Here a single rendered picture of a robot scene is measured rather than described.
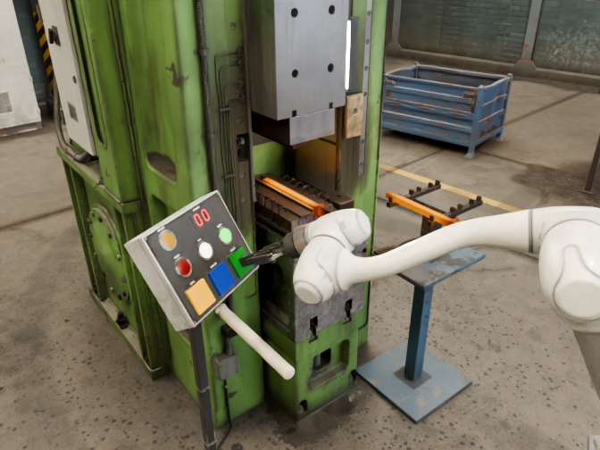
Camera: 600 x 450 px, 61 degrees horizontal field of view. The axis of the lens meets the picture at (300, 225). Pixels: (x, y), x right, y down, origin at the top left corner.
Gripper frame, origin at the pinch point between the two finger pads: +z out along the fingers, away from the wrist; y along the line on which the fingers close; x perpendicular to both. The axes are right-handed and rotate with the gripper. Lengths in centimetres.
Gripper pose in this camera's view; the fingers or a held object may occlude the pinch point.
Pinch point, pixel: (249, 259)
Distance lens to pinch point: 156.3
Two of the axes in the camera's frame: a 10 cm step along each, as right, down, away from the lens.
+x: -4.5, -8.7, -2.0
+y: 4.5, -4.2, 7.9
